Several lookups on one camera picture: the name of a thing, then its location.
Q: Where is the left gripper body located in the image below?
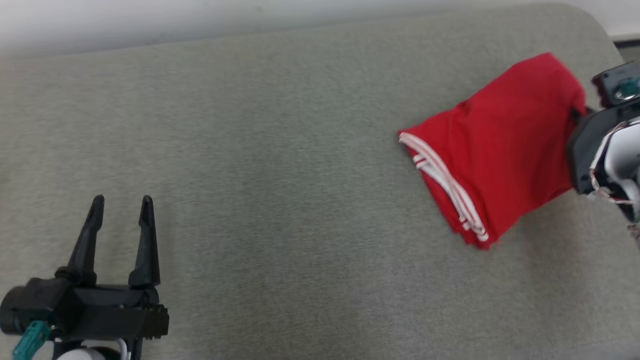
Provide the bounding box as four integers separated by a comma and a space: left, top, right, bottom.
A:
52, 286, 169, 341

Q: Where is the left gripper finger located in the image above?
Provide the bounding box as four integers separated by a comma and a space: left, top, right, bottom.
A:
55, 195, 106, 288
128, 195, 161, 289

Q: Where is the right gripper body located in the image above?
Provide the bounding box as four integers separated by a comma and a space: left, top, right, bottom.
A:
567, 97, 640, 195

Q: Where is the red Bulls 23 jersey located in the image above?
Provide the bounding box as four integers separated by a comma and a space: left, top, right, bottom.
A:
397, 52, 587, 250

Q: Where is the teal right camera connector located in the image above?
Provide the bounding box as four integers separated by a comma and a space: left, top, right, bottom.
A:
615, 77, 640, 101

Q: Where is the teal camera connector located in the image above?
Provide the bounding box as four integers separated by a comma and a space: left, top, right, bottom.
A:
615, 77, 640, 101
12, 320, 51, 360

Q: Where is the teal left camera connector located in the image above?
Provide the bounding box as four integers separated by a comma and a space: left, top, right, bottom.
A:
12, 320, 51, 360

